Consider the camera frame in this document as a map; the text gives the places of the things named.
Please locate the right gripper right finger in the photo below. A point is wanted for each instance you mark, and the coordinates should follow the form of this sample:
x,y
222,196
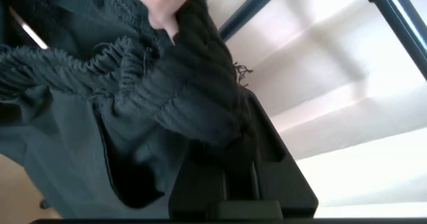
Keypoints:
x,y
287,190

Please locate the black garment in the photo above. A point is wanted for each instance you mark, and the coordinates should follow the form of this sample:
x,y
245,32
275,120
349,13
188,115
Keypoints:
x,y
83,117

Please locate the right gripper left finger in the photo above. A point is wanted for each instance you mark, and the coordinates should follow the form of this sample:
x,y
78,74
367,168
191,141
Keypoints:
x,y
193,190

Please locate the black clothes rack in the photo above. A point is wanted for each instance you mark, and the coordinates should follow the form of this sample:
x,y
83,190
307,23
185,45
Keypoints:
x,y
407,27

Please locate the pink clothes hanger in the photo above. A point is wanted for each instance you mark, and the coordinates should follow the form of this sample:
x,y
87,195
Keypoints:
x,y
163,10

